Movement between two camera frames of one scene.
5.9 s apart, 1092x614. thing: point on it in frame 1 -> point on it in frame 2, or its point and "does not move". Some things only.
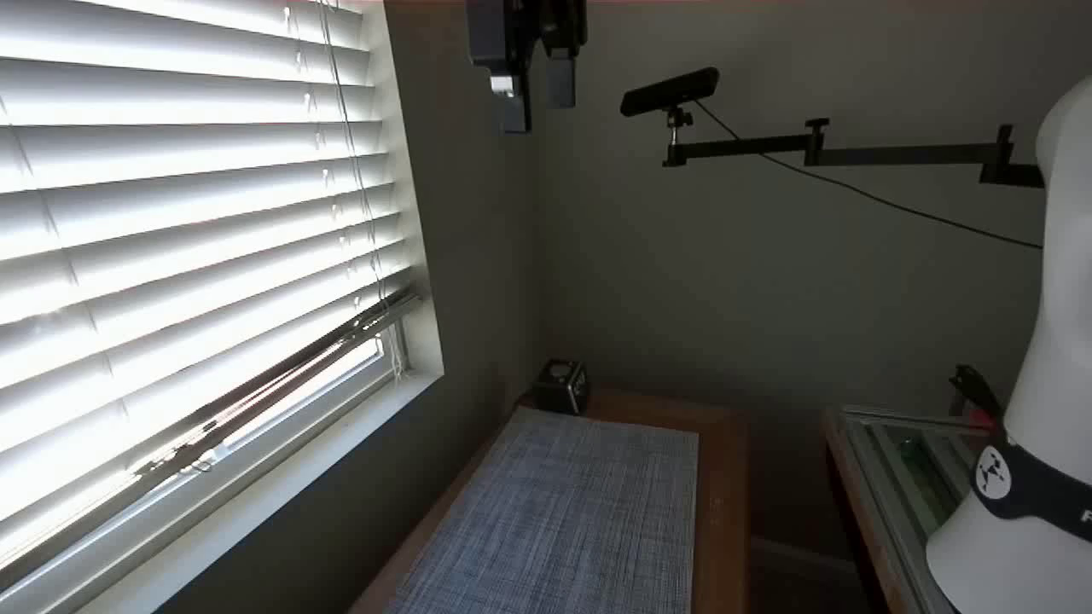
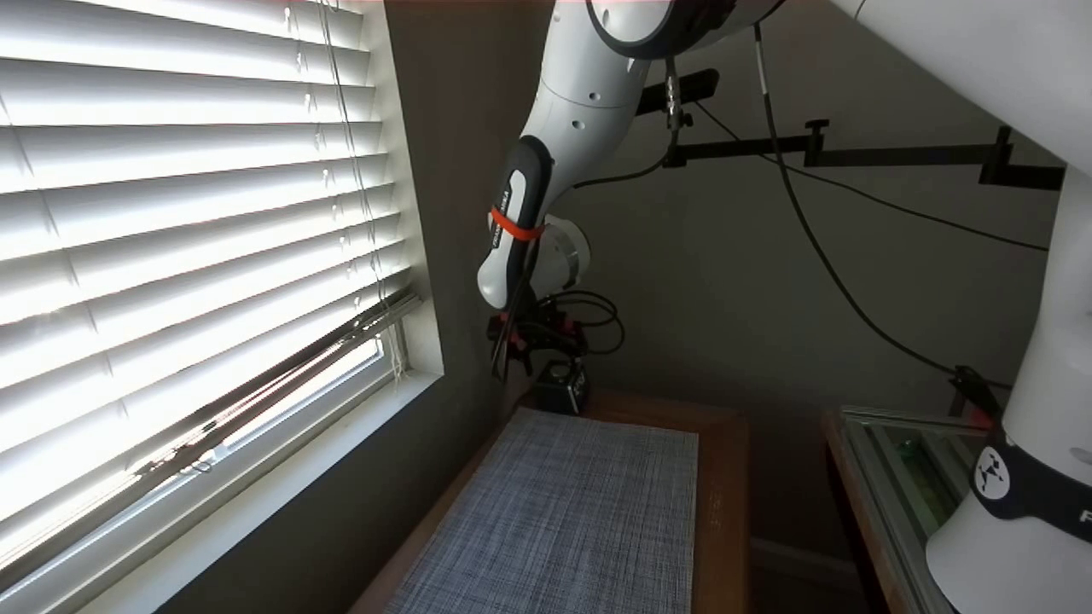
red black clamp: [973, 398] does not move
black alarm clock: [566, 386] does not move
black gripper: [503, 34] -> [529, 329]
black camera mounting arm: [998, 165] does not move
